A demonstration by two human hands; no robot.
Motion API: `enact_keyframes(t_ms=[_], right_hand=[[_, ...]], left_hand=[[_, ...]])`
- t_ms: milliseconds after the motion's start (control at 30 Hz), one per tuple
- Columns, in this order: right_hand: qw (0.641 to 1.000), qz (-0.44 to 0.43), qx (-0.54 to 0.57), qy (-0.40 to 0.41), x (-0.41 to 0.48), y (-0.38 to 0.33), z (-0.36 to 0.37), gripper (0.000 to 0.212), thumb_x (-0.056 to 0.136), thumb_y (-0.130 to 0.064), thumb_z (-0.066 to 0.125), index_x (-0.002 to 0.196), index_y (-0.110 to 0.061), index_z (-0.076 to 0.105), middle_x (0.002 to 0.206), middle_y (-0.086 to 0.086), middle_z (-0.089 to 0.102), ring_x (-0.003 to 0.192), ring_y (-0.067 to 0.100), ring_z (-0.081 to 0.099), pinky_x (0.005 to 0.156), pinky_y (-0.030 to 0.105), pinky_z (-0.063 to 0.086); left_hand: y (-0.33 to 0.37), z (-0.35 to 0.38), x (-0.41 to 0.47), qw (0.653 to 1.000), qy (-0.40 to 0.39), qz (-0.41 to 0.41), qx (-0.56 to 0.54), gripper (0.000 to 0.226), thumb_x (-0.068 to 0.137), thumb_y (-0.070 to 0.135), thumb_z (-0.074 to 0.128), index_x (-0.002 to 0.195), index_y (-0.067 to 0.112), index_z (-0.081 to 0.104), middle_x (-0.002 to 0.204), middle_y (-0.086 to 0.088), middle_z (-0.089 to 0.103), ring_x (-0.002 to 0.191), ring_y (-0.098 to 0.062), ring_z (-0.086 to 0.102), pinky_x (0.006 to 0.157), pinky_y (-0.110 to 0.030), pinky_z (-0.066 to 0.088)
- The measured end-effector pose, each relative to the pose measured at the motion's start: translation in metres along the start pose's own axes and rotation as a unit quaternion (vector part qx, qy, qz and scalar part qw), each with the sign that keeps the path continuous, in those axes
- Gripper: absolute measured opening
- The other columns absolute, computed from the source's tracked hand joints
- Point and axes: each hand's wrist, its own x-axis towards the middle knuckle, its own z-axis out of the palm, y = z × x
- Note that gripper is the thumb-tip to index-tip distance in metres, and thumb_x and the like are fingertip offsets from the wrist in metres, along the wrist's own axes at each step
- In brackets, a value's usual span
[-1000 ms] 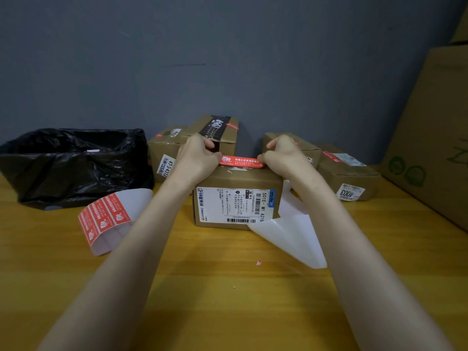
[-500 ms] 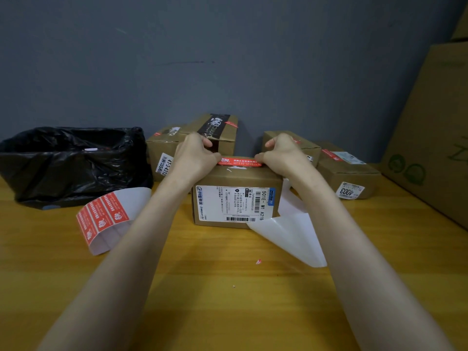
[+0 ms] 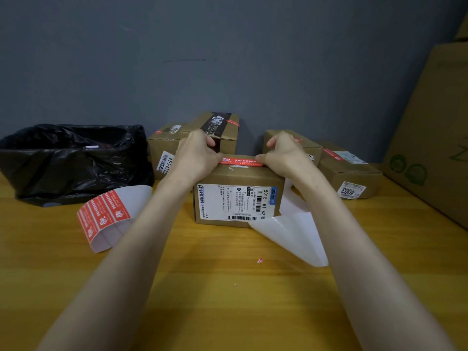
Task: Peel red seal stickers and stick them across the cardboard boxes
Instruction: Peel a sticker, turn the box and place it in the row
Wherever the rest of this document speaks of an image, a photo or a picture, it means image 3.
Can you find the white barcode label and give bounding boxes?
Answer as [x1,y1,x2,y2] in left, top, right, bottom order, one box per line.
[333,151,368,165]

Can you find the person's right forearm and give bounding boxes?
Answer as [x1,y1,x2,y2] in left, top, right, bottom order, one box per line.
[296,173,456,351]

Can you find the box with black tape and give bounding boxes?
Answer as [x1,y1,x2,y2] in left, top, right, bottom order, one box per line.
[181,112,240,156]

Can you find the red sticker label strip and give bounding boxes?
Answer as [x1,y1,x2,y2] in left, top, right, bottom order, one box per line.
[77,185,153,254]

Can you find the white backing paper strip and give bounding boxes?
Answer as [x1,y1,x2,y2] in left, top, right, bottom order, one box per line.
[248,178,329,268]

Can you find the person's right hand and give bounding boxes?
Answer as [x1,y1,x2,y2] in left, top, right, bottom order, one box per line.
[254,130,325,191]

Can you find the black plastic trash bag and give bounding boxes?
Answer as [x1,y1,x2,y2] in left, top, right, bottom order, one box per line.
[0,123,154,208]

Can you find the white blue shipping label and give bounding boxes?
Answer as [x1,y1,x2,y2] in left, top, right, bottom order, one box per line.
[197,184,278,222]

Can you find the long brown cardboard box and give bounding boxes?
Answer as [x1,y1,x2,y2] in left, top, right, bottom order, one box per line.
[318,141,384,200]

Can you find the white end label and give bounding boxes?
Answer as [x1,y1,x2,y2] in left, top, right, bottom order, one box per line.
[336,181,367,200]

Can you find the small brown cardboard box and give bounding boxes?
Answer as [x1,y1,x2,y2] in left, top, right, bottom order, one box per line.
[193,154,286,229]
[147,124,191,179]
[263,129,324,167]

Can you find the person's left hand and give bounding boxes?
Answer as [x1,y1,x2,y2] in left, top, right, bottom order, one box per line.
[162,128,224,189]

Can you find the large green printed carton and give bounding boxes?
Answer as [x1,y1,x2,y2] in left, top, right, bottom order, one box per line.
[453,14,468,42]
[382,42,468,229]

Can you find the person's left forearm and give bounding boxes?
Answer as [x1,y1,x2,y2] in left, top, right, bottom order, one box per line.
[36,175,195,351]

